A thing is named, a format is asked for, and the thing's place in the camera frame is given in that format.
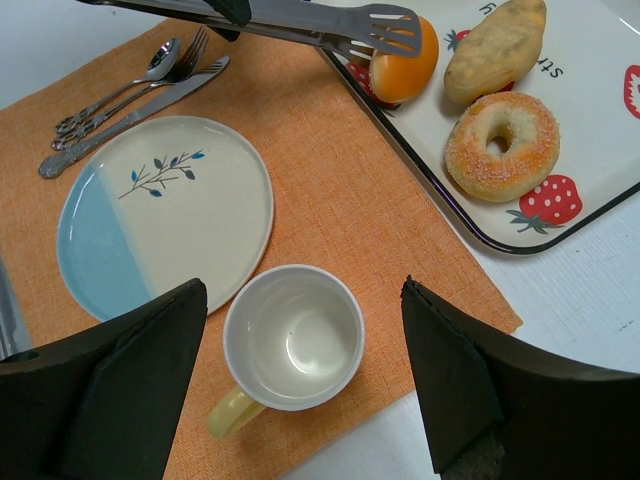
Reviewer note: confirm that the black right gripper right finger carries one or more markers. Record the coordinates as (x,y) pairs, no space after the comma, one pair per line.
(495,407)

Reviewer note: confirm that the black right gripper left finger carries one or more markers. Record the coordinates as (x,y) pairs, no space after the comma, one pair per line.
(103,403)

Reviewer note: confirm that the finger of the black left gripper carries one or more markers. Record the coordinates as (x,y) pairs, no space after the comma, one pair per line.
(238,12)

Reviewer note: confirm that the silver serving tongs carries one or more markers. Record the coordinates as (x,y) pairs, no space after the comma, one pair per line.
(346,31)

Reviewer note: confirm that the sesame bread roll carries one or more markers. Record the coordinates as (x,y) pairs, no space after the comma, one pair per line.
(394,79)

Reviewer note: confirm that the silver fork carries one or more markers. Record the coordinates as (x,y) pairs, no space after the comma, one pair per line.
(165,68)

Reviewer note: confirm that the orange woven placemat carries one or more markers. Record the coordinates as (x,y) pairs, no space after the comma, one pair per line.
(344,201)

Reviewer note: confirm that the cream and blue plate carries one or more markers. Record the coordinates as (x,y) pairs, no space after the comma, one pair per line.
(175,198)

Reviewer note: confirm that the yellow mug white inside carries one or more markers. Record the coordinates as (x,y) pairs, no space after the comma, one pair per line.
(293,338)

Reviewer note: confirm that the sugared bagel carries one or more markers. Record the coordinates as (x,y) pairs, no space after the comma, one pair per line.
(503,146)

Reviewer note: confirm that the long brown pastry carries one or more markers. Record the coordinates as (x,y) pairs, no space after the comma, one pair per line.
(502,49)

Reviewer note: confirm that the strawberry print tray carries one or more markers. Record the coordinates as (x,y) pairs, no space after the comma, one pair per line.
(587,75)

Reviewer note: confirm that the aluminium table frame rail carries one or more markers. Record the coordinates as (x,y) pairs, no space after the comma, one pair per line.
(15,337)

